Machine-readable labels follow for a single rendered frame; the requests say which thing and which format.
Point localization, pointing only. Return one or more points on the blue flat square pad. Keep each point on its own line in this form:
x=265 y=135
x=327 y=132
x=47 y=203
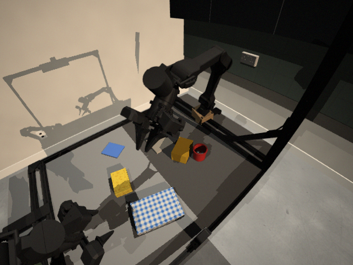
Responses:
x=113 y=150

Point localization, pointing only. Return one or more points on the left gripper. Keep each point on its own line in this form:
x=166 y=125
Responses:
x=92 y=251

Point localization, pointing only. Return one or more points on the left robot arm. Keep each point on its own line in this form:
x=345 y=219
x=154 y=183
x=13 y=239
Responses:
x=46 y=237

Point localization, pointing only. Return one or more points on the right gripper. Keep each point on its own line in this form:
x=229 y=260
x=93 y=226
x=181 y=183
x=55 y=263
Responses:
x=142 y=123

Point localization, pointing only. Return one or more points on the red cup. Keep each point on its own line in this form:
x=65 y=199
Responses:
x=201 y=148

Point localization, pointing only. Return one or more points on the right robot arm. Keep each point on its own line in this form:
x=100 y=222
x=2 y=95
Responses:
x=163 y=82

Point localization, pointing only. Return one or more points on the blue and white checkered towel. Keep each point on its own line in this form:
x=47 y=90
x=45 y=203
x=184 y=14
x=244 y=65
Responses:
x=156 y=210

